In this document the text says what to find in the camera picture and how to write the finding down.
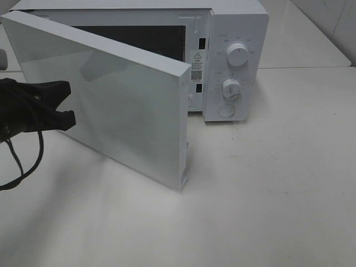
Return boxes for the black left camera cable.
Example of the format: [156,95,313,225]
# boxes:
[0,80,44,191]

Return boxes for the warning label sticker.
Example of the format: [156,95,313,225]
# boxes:
[188,50,206,82]

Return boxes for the white microwave oven body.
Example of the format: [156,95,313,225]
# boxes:
[1,8,269,122]

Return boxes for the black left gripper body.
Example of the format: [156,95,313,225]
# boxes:
[1,78,36,142]

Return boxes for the white microwave door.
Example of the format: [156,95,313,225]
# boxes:
[1,11,191,190]

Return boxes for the lower white microwave knob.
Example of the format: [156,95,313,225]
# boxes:
[222,79,242,98]

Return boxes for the round white door release button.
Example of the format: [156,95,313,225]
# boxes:
[218,105,235,118]

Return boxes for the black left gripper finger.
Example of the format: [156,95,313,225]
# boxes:
[26,111,76,132]
[18,81,71,110]

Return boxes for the white microwave knob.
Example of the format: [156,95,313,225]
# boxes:
[222,79,242,98]
[226,41,249,67]

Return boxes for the upper white microwave knob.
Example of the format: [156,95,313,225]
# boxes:
[226,41,249,67]

